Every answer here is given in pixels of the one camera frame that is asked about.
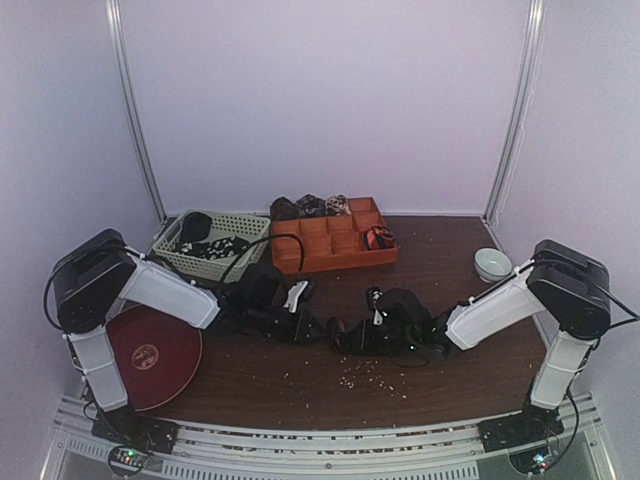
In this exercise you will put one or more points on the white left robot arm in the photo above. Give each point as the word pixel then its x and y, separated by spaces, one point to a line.
pixel 104 277

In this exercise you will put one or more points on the aluminium corner post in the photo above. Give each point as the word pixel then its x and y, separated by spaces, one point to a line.
pixel 521 101
pixel 116 32

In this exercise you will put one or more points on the aluminium corner post left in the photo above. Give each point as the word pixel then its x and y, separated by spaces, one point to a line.
pixel 116 32

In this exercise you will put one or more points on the orange navy rolled tie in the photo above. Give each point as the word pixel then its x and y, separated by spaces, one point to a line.
pixel 378 237

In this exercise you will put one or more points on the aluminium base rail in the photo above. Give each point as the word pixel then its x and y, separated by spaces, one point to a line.
pixel 451 450

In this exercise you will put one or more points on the pale green plastic basket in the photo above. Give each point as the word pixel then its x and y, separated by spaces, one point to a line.
pixel 251 228

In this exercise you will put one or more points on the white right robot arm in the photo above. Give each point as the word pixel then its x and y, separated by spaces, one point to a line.
pixel 557 282

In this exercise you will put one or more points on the white ceramic bowl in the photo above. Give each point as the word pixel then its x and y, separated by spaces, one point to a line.
pixel 491 265

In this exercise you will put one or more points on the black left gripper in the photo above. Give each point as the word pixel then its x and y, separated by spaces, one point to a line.
pixel 301 328

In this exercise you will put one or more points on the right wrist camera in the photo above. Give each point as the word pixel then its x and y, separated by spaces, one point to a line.
pixel 398 308

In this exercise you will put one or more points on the round red tray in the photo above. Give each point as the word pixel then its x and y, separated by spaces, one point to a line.
pixel 157 355

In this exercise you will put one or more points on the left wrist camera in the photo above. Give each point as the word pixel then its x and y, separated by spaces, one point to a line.
pixel 263 285

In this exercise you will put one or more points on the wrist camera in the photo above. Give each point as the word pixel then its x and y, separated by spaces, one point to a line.
pixel 398 308
pixel 263 285

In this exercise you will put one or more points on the red navy striped tie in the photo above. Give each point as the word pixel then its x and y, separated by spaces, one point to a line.
pixel 343 340

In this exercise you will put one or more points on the black white floral tie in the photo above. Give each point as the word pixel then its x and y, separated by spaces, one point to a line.
pixel 221 248

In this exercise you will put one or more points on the beige patterned rolled tie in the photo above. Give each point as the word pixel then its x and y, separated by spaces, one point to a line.
pixel 337 205

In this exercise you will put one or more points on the orange wooden divider tray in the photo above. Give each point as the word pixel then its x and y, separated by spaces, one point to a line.
pixel 329 243

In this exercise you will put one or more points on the aluminium corner post right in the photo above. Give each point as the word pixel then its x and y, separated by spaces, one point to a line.
pixel 521 101

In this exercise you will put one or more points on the black rolled tie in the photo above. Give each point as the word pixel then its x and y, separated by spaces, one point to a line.
pixel 195 227

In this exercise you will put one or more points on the brown patterned rolled tie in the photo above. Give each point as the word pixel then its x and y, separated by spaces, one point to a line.
pixel 283 209

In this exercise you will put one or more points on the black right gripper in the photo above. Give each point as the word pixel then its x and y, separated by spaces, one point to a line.
pixel 366 331

